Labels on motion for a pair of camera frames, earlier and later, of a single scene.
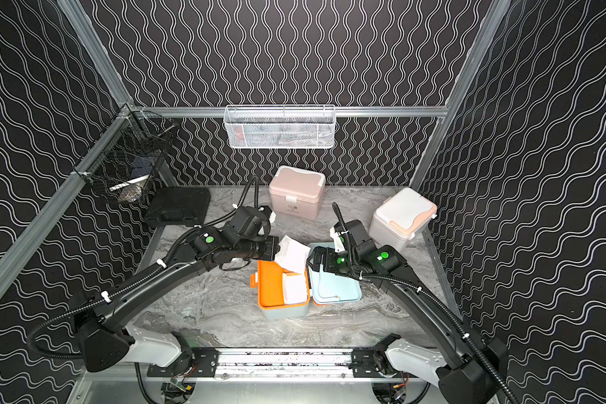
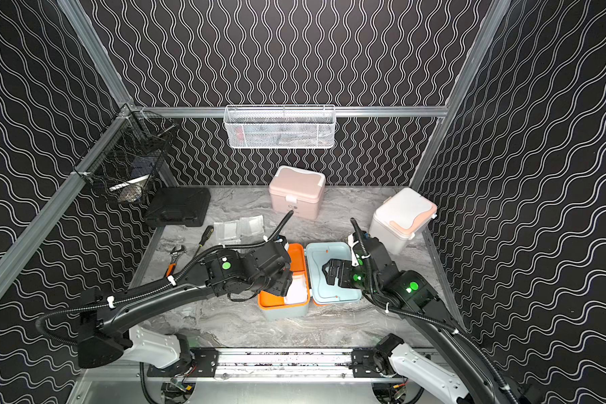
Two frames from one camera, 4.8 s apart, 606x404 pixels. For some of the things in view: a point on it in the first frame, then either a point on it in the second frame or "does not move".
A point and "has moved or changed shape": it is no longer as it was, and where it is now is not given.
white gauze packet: x=292 y=255 has moved or changed shape
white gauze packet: x=295 y=289 does not move
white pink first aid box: x=401 y=218 does not move
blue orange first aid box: x=326 y=279 does not move
